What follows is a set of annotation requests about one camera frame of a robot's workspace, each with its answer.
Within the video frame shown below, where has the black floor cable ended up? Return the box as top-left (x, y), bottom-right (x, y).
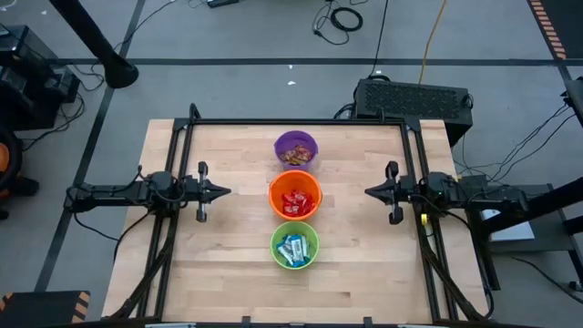
top-left (367, 0), bottom-right (392, 78)

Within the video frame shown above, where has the white printed paper sheet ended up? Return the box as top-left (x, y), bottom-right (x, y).
top-left (480, 208), bottom-right (537, 243)

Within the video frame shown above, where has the black equipment rack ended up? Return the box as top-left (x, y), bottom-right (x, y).
top-left (0, 24), bottom-right (82, 132)

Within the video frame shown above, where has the hazard-striped black floor mat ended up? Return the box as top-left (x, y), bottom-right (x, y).
top-left (527, 0), bottom-right (583, 61)

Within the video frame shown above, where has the orange Halloween bucket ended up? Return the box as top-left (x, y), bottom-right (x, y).
top-left (268, 169), bottom-right (323, 222)

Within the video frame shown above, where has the orange black wheeled device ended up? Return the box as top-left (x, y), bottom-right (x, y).
top-left (0, 126), bottom-right (41, 221)

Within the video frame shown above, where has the coiled black cable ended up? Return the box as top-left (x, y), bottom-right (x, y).
top-left (311, 0), bottom-right (365, 47)

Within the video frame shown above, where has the black stand pole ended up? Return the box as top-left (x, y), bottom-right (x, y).
top-left (46, 0), bottom-right (140, 90)

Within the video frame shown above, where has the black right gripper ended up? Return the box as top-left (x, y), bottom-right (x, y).
top-left (364, 159), bottom-right (426, 226)

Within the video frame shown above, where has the purple Halloween bucket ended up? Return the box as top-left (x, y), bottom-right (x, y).
top-left (273, 129), bottom-right (320, 172)

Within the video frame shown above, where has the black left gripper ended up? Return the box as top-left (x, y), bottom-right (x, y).
top-left (180, 160), bottom-right (232, 224)

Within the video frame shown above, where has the green Halloween bucket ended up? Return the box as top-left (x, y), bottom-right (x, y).
top-left (270, 220), bottom-right (321, 271)

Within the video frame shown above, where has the black side stand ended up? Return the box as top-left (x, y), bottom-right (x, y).
top-left (463, 175), bottom-right (583, 292)

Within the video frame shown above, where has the yellow extension cable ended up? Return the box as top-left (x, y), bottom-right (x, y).
top-left (417, 0), bottom-right (451, 86)

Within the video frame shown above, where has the black aluminium table frame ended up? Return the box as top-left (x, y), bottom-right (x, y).
top-left (100, 102), bottom-right (498, 328)

